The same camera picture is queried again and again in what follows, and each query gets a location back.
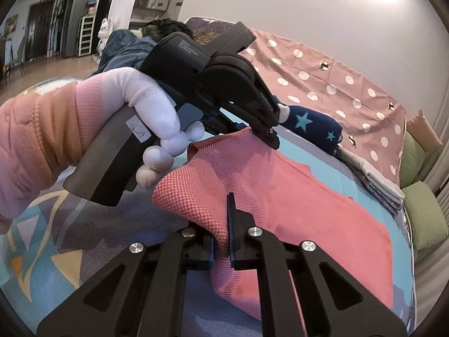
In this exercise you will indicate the green pillow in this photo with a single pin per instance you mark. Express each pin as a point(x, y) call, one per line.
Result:
point(423, 211)
point(412, 160)

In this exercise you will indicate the white shelf rack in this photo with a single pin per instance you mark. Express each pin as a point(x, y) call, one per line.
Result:
point(85, 35)

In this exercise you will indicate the pink polka dot sheet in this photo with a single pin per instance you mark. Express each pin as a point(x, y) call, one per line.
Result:
point(373, 122)

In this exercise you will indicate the tan pillow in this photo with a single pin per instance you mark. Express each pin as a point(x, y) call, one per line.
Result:
point(420, 129)

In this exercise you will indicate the navy star blanket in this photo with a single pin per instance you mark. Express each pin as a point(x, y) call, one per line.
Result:
point(319, 129)

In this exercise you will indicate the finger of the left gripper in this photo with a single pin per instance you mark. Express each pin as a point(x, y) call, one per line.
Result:
point(234, 118)
point(230, 81)

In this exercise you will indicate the left white gloved hand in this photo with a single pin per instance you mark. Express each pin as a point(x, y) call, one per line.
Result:
point(99, 97)

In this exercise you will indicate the dark blue fleece blanket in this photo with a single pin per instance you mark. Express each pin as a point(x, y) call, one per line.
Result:
point(124, 49)

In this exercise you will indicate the green pillow far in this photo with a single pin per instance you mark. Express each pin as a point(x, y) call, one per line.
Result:
point(412, 160)

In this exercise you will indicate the patterned folded garments stack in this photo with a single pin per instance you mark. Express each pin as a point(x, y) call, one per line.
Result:
point(391, 205)

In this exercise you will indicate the pink knit sweater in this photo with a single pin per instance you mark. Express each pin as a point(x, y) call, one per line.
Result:
point(284, 198)

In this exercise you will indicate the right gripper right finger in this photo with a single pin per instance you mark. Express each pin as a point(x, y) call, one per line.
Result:
point(303, 291)

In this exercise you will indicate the black clothes pile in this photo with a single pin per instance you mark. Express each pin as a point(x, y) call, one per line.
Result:
point(161, 28)

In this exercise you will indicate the blue geometric bedspread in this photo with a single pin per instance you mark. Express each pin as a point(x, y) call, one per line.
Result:
point(60, 241)

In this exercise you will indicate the green pillow near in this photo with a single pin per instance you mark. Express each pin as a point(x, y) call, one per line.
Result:
point(423, 211)

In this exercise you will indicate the left pink sleeve forearm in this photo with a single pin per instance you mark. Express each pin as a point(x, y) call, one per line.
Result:
point(40, 138)

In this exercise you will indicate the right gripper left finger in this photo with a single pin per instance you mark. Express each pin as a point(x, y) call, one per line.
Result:
point(140, 292)

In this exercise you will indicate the grey folded garment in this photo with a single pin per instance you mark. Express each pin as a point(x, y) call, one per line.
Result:
point(385, 185)

